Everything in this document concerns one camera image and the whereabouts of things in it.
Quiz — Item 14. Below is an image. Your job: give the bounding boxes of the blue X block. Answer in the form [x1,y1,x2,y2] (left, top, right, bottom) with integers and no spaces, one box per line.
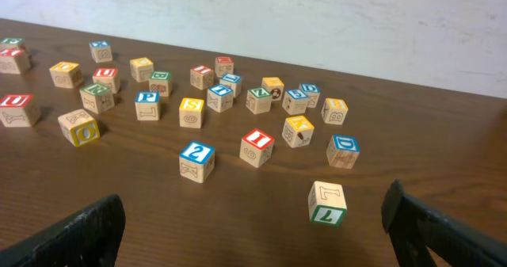
[90,40,113,63]

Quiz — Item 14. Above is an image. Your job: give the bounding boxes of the yellow K block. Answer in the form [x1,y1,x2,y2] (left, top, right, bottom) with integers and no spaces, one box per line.
[282,115,314,148]

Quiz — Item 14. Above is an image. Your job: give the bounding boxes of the plain L block green 7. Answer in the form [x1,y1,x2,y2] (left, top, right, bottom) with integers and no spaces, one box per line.
[307,181,347,226]

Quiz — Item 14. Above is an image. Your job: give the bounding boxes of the yellow block centre left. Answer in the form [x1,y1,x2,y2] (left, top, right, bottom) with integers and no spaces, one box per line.
[49,61,83,89]

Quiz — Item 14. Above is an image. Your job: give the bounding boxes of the green R block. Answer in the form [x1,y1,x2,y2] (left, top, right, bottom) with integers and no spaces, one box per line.
[79,82,115,114]

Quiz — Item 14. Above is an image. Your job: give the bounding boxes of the red I block upper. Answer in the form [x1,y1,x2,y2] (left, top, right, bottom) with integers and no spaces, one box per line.
[190,65,214,90]

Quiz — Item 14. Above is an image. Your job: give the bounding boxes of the blue T block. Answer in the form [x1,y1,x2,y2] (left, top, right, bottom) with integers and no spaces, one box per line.
[207,84,234,113]

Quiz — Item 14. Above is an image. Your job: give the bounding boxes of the green Z block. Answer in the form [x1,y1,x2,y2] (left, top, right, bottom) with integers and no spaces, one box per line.
[246,87,273,114]

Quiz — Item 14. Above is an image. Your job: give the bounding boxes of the blue 5 block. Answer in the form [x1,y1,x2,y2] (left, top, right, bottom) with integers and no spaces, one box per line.
[283,89,309,115]

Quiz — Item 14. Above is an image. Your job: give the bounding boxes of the blue P block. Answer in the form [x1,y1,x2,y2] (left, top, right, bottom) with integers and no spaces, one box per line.
[135,91,161,120]

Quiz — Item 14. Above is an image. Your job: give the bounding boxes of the yellow B block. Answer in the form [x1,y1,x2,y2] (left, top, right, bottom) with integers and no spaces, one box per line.
[321,98,349,125]

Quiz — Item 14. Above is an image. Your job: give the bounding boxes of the red I block lower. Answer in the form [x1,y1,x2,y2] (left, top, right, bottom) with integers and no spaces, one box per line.
[239,128,275,168]

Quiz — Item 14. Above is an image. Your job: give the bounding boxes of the blue D block upper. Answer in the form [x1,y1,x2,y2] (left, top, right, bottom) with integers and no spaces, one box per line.
[299,83,320,108]

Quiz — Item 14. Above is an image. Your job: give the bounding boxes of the blue D block lower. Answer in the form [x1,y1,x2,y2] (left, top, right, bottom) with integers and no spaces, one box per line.
[326,134,360,169]

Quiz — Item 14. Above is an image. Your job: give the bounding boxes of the red u block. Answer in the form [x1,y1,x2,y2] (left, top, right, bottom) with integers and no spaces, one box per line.
[1,94,41,128]
[92,67,120,94]

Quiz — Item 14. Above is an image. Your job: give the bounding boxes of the plain K block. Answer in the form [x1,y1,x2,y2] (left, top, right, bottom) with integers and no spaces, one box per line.
[58,109,100,147]

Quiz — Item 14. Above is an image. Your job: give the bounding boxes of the red H block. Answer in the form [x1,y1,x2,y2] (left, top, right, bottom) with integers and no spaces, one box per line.
[215,56,234,78]

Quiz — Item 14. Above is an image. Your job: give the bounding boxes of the green F block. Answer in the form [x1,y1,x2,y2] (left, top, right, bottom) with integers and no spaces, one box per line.
[0,37,31,54]

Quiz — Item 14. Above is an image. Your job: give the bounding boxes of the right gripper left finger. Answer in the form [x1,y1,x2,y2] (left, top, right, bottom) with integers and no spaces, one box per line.
[1,194,126,266]

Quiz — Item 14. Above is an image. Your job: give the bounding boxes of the red U block lower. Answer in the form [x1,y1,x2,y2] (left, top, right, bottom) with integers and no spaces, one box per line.
[1,94,41,128]

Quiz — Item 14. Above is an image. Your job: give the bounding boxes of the blue d block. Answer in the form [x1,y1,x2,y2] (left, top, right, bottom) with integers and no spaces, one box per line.
[326,134,360,169]
[299,83,320,108]

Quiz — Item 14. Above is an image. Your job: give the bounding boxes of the blue L block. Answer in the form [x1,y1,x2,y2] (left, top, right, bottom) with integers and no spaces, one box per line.
[219,73,242,97]

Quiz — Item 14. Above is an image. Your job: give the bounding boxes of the red U block upper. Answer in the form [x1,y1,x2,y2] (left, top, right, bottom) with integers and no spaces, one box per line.
[92,67,120,94]

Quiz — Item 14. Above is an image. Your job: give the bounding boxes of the yellow S block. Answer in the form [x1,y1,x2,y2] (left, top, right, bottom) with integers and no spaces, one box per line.
[179,97,204,128]

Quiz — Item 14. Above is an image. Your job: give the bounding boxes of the green B block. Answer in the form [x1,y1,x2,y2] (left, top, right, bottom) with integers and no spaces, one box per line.
[149,71,172,97]

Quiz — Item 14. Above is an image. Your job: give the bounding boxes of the yellow block top right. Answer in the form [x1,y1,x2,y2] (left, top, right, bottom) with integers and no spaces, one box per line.
[261,77,284,101]

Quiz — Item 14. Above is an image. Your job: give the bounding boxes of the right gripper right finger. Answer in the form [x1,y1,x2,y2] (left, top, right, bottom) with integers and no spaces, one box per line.
[381,179,506,267]

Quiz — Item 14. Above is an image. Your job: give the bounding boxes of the blue 2 block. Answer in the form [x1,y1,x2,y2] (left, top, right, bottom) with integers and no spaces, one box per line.
[179,141,215,184]

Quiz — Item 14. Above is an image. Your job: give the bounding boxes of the yellow block top centre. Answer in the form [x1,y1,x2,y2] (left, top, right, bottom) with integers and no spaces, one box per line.
[130,57,154,82]

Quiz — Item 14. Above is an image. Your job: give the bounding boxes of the red i block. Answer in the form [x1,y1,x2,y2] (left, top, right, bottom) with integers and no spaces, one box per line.
[190,65,214,90]
[239,128,275,168]

